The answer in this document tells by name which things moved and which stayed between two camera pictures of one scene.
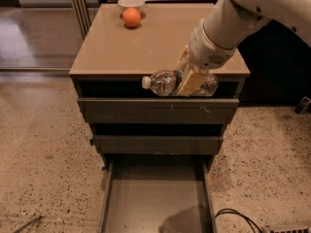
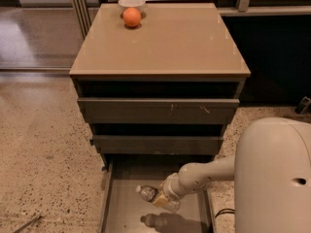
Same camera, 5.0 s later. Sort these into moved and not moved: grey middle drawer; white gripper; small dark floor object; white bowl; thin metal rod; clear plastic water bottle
Moved: white gripper; clear plastic water bottle
Not moved: thin metal rod; grey middle drawer; small dark floor object; white bowl
